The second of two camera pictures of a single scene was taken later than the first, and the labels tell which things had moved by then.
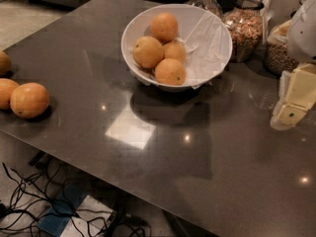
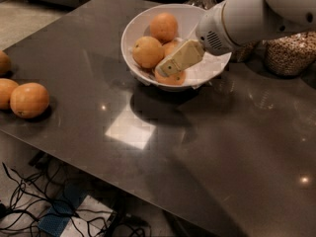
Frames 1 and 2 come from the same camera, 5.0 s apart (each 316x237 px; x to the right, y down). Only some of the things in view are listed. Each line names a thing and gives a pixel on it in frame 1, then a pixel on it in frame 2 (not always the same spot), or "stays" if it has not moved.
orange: (164, 28) stays
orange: (170, 71) stays
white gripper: (304, 34) to (210, 34)
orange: (174, 49) stays
